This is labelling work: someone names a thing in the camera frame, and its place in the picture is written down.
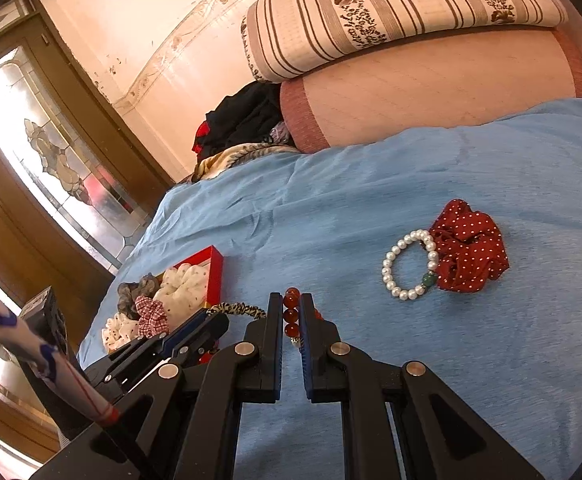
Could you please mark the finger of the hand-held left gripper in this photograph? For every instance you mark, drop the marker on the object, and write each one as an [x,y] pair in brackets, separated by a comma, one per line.
[211,332]
[183,330]

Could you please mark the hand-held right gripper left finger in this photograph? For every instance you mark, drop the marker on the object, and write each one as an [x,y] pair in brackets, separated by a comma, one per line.
[275,340]

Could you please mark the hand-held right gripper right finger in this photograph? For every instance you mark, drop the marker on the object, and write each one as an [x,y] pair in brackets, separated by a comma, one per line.
[307,355]

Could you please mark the red cardboard box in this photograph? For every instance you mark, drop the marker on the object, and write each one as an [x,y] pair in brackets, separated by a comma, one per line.
[216,280]

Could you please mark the red gingham scrunchie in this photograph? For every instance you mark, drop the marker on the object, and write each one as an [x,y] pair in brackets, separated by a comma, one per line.
[151,315]

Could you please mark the white dotted scrunchie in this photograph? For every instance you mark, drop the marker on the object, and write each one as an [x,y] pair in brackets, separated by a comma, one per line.
[186,285]

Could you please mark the grey scrunchie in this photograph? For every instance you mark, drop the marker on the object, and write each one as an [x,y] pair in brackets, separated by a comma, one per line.
[131,295]

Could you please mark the white black-dotted scrunchie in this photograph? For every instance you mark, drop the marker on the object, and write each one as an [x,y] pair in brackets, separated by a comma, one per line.
[118,332]

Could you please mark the wooden stained glass door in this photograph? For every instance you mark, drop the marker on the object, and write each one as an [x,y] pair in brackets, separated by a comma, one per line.
[21,210]

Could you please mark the blue blanket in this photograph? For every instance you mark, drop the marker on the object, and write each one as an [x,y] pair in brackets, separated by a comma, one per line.
[421,360]

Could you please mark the beige patterned satin cloth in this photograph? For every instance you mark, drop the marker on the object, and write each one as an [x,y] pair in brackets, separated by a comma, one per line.
[236,157]

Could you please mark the red polka dot scrunchie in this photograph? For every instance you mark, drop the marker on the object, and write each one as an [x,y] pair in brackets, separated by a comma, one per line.
[466,245]

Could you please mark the pile of dark clothes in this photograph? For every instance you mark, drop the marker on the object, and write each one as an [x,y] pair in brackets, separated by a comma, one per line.
[241,115]

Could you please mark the pink bolster cushion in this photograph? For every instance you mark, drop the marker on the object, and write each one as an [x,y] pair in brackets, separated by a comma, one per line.
[421,95]

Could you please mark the striped floral pillow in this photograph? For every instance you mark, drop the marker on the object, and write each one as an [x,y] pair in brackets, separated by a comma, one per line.
[396,10]

